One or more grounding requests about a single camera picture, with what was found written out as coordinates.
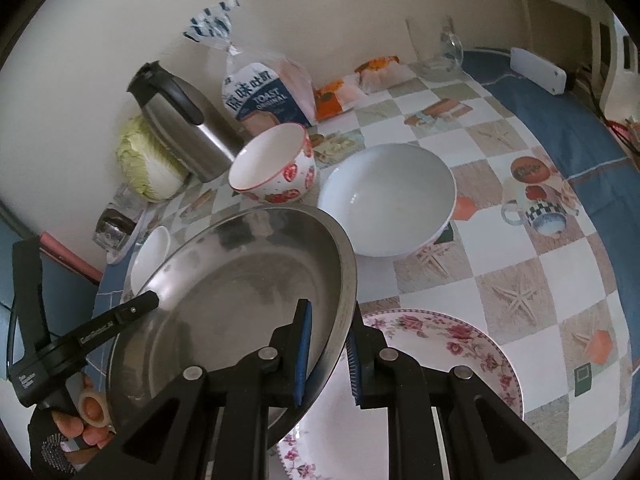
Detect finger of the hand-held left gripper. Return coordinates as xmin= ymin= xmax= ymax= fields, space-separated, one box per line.
xmin=47 ymin=290 xmax=161 ymax=361

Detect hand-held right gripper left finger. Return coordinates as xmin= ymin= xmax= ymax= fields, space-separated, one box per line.
xmin=106 ymin=299 xmax=313 ymax=480

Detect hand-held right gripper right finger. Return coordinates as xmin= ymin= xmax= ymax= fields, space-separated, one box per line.
xmin=345 ymin=305 xmax=572 ymax=480

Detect pink floral plate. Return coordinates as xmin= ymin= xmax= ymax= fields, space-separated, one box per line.
xmin=277 ymin=308 xmax=525 ymax=480

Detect stainless steel basin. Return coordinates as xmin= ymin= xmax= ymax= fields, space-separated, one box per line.
xmin=106 ymin=203 xmax=358 ymax=453

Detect red floral bowl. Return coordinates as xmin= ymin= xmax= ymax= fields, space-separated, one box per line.
xmin=228 ymin=123 xmax=318 ymax=206

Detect person's left hand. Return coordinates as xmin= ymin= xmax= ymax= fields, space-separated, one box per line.
xmin=27 ymin=375 xmax=117 ymax=477

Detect small white plate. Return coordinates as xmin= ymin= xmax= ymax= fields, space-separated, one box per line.
xmin=130 ymin=226 xmax=172 ymax=297

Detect pink bar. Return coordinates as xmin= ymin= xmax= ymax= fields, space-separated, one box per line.
xmin=40 ymin=231 xmax=103 ymax=283

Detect clear drinking glass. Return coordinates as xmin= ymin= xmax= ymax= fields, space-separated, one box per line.
xmin=114 ymin=184 xmax=147 ymax=221

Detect napa cabbage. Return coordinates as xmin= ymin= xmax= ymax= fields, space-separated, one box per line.
xmin=116 ymin=115 xmax=191 ymax=202

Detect large white bowl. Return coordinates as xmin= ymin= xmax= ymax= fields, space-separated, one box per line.
xmin=317 ymin=143 xmax=457 ymax=258

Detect checkered printed tablecloth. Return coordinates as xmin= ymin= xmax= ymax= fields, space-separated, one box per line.
xmin=92 ymin=47 xmax=637 ymax=480

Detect stainless steel thermos jug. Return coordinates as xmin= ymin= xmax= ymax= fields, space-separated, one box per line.
xmin=126 ymin=61 xmax=251 ymax=183

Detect toast bread bag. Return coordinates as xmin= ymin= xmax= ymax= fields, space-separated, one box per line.
xmin=182 ymin=0 xmax=317 ymax=136

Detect orange snack packet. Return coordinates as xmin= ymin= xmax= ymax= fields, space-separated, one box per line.
xmin=314 ymin=77 xmax=368 ymax=121
xmin=355 ymin=56 xmax=402 ymax=93

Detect clear glass jar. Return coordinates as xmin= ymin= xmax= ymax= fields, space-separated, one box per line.
xmin=406 ymin=17 xmax=465 ymax=79

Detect white power strip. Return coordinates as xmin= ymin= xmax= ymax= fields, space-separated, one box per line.
xmin=510 ymin=47 xmax=569 ymax=95

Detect white shelf unit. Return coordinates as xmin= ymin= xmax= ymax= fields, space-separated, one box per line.
xmin=510 ymin=0 xmax=632 ymax=111

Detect black cable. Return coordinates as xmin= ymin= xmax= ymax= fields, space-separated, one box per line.
xmin=567 ymin=67 xmax=640 ymax=153

